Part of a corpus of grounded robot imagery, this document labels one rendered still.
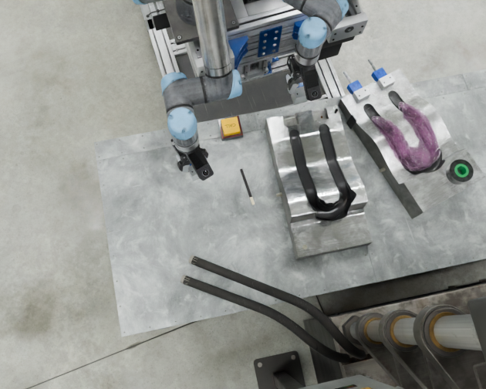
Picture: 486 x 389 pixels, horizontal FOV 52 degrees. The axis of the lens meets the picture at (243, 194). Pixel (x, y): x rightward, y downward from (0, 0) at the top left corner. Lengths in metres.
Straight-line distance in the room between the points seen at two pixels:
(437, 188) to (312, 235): 0.45
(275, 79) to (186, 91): 1.28
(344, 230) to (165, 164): 0.68
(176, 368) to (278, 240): 1.03
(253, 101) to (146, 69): 0.69
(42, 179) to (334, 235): 1.66
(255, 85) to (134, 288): 1.29
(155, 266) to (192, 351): 0.86
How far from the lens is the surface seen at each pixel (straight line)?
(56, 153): 2.85
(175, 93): 1.40
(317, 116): 1.85
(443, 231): 1.92
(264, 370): 2.53
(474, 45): 3.28
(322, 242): 1.72
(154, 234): 1.78
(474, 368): 1.10
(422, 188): 1.80
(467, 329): 0.93
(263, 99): 2.58
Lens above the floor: 2.53
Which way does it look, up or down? 75 degrees down
